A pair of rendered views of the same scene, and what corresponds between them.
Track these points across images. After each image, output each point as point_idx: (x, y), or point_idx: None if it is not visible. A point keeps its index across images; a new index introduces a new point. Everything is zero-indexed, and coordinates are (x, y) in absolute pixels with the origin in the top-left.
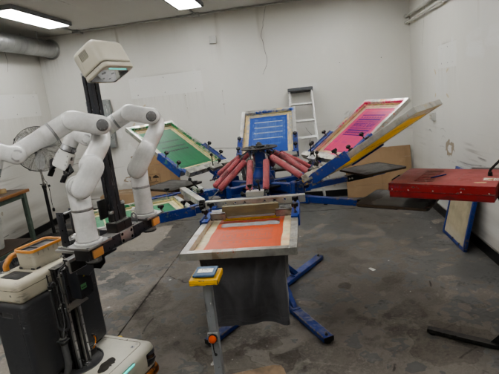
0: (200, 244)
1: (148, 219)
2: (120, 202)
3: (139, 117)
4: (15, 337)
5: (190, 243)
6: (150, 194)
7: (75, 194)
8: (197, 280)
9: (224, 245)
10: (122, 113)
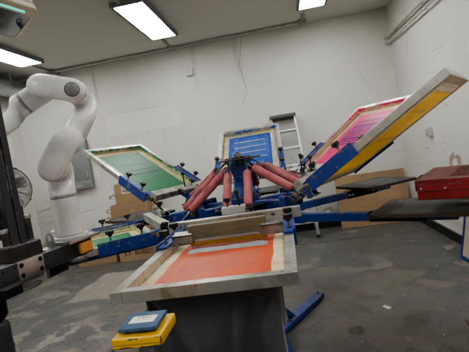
0: (151, 278)
1: (70, 242)
2: (23, 217)
3: (54, 91)
4: None
5: (133, 276)
6: (77, 206)
7: None
8: (127, 337)
9: (185, 277)
10: (29, 85)
